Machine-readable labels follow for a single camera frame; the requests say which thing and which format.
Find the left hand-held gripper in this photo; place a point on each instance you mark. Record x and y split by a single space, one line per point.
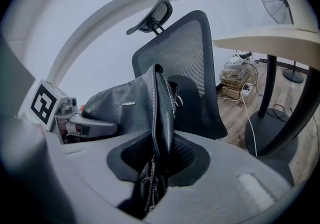
45 104

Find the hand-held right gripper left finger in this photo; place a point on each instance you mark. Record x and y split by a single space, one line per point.
90 173

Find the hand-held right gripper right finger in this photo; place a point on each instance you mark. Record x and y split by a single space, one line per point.
220 180

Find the black leather handbag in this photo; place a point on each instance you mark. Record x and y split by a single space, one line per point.
140 107

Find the black mesh office chair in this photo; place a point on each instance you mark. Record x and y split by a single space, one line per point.
190 50

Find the white power strip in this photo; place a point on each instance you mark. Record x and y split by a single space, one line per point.
246 89

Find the stack of cardboard boxes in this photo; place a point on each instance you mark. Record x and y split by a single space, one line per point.
233 80

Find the round beige table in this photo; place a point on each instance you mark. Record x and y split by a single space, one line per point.
262 38

